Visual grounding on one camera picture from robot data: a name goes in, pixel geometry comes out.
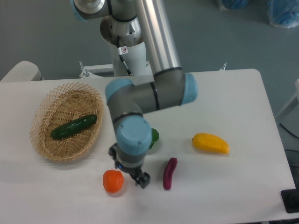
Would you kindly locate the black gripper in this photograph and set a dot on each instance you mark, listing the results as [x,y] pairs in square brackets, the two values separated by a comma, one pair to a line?
[129,164]

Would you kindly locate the dark green cucumber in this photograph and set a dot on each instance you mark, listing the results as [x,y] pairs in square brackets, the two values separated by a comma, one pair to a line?
[73,127]

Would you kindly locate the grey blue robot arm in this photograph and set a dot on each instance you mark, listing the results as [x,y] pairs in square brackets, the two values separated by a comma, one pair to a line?
[170,87]

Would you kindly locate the woven wicker basket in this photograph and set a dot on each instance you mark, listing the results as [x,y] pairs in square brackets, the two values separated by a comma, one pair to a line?
[63,104]

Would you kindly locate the orange bell pepper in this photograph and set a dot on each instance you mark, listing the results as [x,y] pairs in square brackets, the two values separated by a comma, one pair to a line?
[112,181]

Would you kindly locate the purple sweet potato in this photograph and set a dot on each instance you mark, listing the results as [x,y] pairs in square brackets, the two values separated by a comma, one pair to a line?
[168,173]

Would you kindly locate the green bok choy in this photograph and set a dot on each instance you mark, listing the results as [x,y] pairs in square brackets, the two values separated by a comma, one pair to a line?
[155,137]

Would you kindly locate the yellow mango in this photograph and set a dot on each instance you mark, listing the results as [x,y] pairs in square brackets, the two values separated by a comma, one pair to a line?
[210,143]

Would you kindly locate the black device at edge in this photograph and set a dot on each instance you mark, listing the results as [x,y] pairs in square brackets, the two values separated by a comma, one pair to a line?
[290,199]

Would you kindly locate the white chair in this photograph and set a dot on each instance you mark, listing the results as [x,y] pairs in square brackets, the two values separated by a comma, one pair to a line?
[24,71]

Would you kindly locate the white furniture leg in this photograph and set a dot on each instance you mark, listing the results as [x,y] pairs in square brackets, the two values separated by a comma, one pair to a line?
[291,103]

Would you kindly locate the blue plastic bag left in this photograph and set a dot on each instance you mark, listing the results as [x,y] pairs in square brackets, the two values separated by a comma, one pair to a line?
[232,4]

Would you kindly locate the blue plastic bag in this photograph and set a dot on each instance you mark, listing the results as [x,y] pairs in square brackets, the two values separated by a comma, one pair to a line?
[232,4]
[283,13]

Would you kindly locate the blue plastic bag right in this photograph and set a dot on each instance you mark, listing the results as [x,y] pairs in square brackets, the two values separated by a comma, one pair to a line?
[283,13]

